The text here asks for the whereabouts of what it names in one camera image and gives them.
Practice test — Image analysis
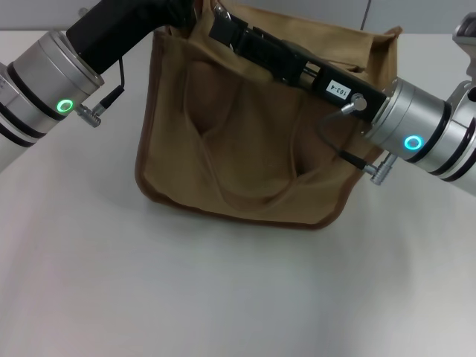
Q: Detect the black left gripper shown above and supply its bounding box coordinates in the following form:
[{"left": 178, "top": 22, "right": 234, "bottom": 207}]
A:
[{"left": 65, "top": 0, "right": 199, "bottom": 74}]

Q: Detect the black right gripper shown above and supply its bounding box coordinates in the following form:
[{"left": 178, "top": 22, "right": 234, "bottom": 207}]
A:
[{"left": 208, "top": 13, "right": 388, "bottom": 124}]

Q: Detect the silver metal zipper pull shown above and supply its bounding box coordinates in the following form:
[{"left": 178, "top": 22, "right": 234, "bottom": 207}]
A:
[{"left": 213, "top": 1, "right": 232, "bottom": 20}]

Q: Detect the khaki canvas food bag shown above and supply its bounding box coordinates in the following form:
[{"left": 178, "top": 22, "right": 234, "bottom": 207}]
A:
[{"left": 134, "top": 0, "right": 405, "bottom": 228}]

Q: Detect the left arm plug cable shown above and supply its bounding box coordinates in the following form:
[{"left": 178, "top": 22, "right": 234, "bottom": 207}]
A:
[{"left": 76, "top": 57, "right": 126, "bottom": 128}]

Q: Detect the arm plug cable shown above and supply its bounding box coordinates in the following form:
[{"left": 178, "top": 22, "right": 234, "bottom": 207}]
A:
[
  {"left": 76, "top": 57, "right": 126, "bottom": 128},
  {"left": 318, "top": 92, "right": 399, "bottom": 184}
]

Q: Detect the right arm plug cable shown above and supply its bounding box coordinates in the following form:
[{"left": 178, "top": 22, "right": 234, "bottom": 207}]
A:
[{"left": 318, "top": 92, "right": 399, "bottom": 184}]

